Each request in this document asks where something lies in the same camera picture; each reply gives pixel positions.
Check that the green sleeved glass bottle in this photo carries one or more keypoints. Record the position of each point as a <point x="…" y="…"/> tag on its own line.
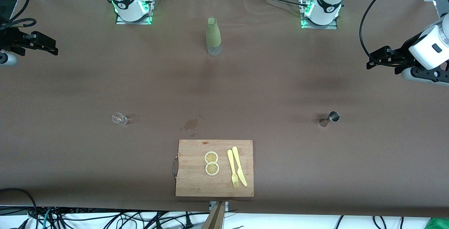
<point x="213" y="34"/>

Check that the brown liquid spill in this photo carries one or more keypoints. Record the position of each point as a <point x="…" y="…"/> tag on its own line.
<point x="191" y="124"/>

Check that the green plastic object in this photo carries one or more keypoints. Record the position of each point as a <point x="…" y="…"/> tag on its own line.
<point x="438" y="224"/>

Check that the yellow plastic knife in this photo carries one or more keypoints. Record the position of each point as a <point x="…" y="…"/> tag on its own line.
<point x="238" y="166"/>

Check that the steel double jigger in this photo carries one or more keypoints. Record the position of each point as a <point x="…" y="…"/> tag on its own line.
<point x="333" y="117"/>

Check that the yellow plastic fork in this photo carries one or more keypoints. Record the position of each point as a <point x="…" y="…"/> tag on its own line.
<point x="231" y="162"/>

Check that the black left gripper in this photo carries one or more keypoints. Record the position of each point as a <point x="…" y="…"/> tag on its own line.
<point x="401" y="55"/>

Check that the brown table cloth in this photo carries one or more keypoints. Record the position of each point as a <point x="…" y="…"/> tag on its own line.
<point x="315" y="169"/>

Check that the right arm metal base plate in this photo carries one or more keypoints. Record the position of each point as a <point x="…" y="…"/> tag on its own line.
<point x="121" y="21"/>

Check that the small clear glass cup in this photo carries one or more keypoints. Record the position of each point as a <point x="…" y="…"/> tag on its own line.
<point x="120" y="119"/>

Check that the wooden cutting board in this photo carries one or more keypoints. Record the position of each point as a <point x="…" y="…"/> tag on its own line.
<point x="193" y="180"/>

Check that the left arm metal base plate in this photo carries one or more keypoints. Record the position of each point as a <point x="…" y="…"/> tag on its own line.
<point x="331" y="26"/>

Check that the wooden stand post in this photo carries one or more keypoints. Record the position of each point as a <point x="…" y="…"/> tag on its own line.
<point x="215" y="218"/>

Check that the lemon slice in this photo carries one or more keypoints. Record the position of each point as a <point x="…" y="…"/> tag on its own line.
<point x="211" y="157"/>
<point x="212" y="168"/>

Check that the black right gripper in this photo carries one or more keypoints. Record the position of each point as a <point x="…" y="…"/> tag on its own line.
<point x="11" y="39"/>

